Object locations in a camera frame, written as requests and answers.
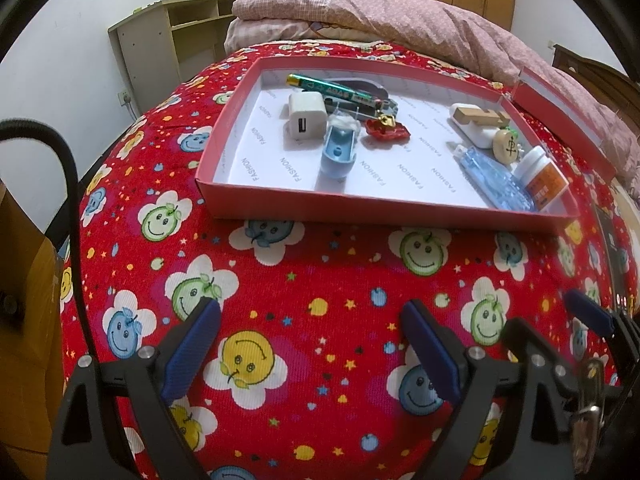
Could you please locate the beige shelf unit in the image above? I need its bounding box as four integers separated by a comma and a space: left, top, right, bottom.
107, 0, 243, 111

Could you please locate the red smiley flower blanket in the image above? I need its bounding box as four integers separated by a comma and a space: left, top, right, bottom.
60, 40, 640, 480

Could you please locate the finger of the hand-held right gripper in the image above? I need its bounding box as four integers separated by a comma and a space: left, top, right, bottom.
564, 289, 640, 391
501, 316, 581, 396

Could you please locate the wooden notched block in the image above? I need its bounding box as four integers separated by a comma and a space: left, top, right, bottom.
459, 102, 511, 128

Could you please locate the red box lid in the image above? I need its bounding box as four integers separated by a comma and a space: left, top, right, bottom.
512, 66, 618, 183

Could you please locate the pink quilt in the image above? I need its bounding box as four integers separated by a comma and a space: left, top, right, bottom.
223, 0, 640, 181

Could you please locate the white jar orange label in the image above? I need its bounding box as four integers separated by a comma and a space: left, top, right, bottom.
512, 145, 571, 213

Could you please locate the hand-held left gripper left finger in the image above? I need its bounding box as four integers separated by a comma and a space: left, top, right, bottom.
47, 297, 222, 480

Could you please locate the red cardboard box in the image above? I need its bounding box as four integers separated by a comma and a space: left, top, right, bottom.
195, 56, 581, 235

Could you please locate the dark wooden headboard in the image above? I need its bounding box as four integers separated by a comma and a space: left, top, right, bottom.
552, 44, 640, 111

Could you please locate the black cable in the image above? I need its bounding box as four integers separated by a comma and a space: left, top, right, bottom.
0, 119, 101, 361

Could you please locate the green cartoon print lighter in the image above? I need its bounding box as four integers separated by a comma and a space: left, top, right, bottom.
286, 73, 383, 108

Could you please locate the white USB charger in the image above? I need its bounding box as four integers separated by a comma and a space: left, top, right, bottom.
286, 91, 328, 143

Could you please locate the blue correction tape dispenser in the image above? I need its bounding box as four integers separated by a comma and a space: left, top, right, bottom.
454, 144, 536, 211

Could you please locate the wooden desk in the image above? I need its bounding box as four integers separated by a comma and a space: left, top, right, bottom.
0, 180, 68, 468

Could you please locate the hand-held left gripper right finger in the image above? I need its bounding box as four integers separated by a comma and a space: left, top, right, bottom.
400, 299, 576, 480

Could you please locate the metal spring clip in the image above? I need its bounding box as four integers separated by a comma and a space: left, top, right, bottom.
570, 357, 608, 476

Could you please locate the round wooden chess piece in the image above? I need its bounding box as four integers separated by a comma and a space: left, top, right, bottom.
492, 129, 521, 163

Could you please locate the white earbuds case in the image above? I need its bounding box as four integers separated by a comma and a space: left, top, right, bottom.
448, 102, 501, 150

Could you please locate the blue curved handle white tape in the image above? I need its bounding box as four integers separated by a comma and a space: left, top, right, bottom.
317, 110, 362, 181

